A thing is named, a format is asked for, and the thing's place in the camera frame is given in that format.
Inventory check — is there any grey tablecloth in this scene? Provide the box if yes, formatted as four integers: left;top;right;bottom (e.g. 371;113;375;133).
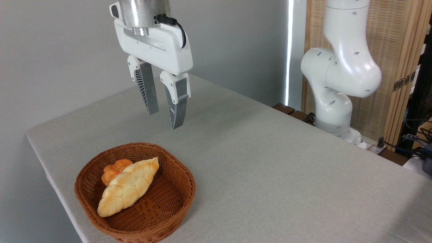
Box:
26;73;432;243

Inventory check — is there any black screen hinge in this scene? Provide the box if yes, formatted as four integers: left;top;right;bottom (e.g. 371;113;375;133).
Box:
393;72;416;92

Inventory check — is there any bamboo folding screen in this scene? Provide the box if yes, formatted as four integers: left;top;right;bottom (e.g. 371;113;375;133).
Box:
301;0;432;147

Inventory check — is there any long braided bread loaf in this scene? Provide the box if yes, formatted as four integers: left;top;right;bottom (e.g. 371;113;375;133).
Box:
97;157;160;218

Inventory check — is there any small round braided bun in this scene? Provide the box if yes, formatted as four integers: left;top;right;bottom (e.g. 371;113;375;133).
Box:
101;159;134;187

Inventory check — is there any black floor cable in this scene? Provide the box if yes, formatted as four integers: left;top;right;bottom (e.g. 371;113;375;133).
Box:
377;137;429;158

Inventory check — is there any black upright stand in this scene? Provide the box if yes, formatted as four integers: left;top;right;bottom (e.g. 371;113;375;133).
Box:
398;20;432;146

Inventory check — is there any grey box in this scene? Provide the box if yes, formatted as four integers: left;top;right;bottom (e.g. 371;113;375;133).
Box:
421;143;432;176

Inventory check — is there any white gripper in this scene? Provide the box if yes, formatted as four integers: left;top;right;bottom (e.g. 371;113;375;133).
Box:
109;2;193;130

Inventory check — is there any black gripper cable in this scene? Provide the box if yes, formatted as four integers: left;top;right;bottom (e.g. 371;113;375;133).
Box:
156;14;187;49

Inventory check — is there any brown wicker basket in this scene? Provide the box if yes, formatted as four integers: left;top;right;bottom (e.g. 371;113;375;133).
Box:
74;142;196;243

